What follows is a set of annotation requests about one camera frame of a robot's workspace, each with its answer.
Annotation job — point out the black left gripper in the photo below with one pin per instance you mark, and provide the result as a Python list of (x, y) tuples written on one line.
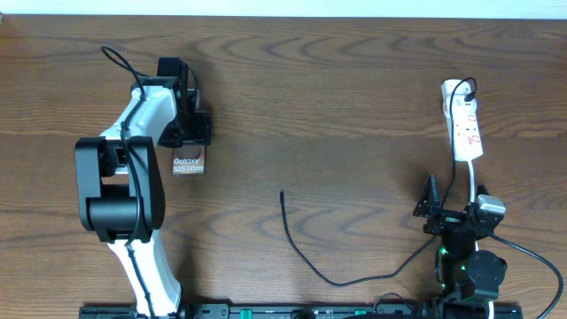
[(201, 136)]

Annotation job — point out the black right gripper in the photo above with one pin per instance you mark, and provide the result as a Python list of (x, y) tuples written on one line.
[(446, 219)]

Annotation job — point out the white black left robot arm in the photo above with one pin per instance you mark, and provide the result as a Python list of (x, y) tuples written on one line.
[(120, 190)]

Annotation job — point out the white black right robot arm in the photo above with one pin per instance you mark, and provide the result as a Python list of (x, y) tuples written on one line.
[(470, 278)]

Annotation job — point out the white USB charger plug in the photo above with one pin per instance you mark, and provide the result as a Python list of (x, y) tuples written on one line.
[(455, 93)]

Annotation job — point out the white power strip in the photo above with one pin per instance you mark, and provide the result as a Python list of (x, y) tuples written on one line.
[(464, 134)]

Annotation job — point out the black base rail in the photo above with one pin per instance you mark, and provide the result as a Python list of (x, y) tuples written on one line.
[(223, 311)]

